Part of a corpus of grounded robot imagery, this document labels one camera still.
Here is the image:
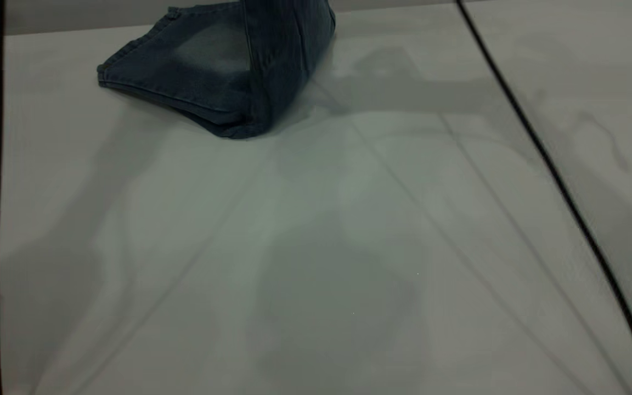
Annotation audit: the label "blue denim shorts with print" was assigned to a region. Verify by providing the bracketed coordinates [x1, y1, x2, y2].
[97, 0, 337, 139]

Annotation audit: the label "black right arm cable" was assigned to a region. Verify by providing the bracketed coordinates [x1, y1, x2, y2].
[455, 0, 632, 395]

